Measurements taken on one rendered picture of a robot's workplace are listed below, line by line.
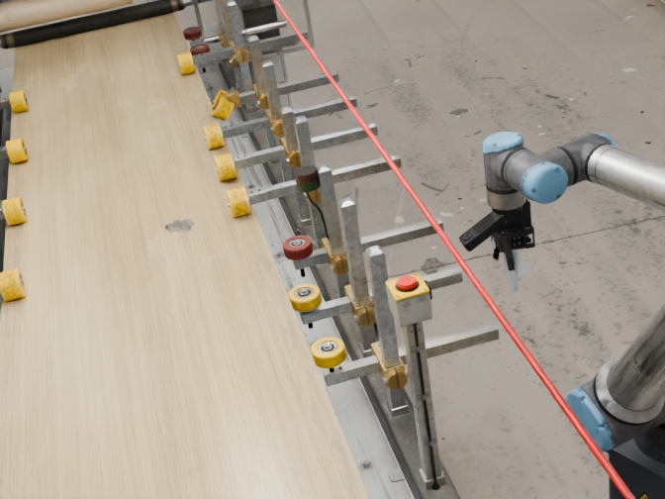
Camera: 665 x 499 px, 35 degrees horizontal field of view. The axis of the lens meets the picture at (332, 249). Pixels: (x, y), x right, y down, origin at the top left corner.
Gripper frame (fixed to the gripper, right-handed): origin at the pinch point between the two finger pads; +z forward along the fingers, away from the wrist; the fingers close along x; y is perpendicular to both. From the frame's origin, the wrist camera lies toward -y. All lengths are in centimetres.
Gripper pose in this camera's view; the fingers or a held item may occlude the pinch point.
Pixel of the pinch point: (503, 276)
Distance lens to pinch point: 255.7
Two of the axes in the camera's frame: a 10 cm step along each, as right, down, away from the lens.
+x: -1.7, -4.9, 8.6
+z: 1.5, 8.5, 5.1
